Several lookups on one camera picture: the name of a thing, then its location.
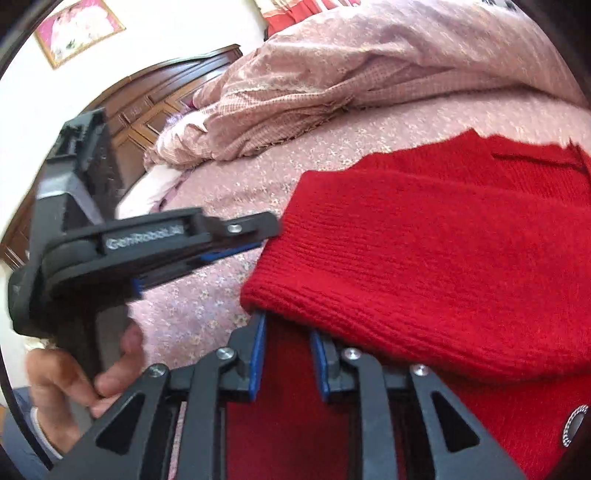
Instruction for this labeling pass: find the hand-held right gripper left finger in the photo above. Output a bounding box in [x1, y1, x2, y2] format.
[46, 314, 269, 480]

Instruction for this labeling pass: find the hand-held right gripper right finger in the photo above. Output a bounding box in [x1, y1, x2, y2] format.
[309, 330, 527, 480]

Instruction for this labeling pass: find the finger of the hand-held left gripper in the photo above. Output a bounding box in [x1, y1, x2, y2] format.
[131, 242, 265, 301]
[203, 211, 283, 248]

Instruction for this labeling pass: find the red knit sweater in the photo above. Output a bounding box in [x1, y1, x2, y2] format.
[224, 129, 591, 480]

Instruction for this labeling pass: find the person's left forearm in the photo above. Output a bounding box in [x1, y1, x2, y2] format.
[2, 388, 61, 480]

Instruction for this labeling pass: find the person's left hand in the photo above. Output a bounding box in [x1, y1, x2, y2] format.
[25, 320, 149, 452]

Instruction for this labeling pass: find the pink floral bed sheet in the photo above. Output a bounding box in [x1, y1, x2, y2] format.
[117, 88, 591, 370]

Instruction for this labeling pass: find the white pillow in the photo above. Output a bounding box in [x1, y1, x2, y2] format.
[115, 163, 186, 221]

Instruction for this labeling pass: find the dark wooden headboard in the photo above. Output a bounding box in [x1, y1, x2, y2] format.
[0, 44, 244, 274]

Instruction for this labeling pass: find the pink duvet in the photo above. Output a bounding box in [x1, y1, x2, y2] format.
[143, 16, 587, 172]

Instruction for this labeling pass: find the framed pink wall picture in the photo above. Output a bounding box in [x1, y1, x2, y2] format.
[34, 0, 127, 70]

